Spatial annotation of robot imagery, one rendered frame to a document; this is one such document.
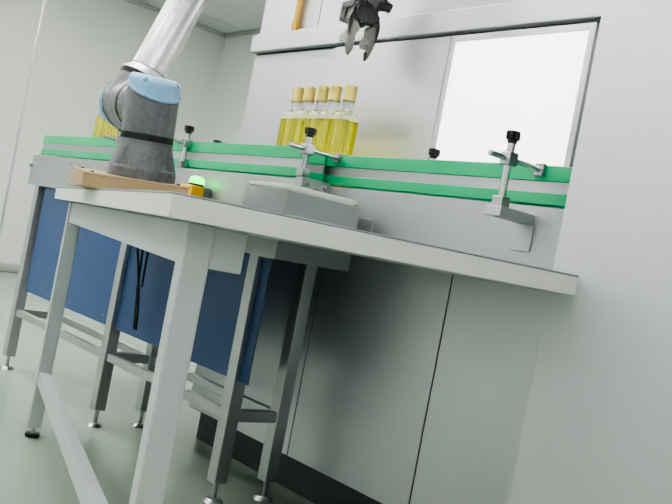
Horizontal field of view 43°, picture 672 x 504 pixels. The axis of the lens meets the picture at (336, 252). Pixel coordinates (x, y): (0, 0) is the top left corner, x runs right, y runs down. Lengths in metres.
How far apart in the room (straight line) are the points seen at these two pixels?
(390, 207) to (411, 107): 0.39
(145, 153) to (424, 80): 0.80
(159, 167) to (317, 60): 0.97
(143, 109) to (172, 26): 0.27
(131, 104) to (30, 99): 6.27
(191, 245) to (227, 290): 1.16
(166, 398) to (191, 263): 0.19
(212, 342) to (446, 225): 0.82
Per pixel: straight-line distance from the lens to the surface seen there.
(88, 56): 8.41
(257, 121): 2.91
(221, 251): 1.23
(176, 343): 1.23
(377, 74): 2.45
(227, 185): 2.41
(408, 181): 2.03
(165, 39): 2.09
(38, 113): 8.20
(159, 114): 1.91
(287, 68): 2.85
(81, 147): 3.38
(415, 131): 2.28
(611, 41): 1.55
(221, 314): 2.38
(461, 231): 1.86
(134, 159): 1.89
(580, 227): 1.49
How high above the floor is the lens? 0.71
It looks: level
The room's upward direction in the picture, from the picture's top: 11 degrees clockwise
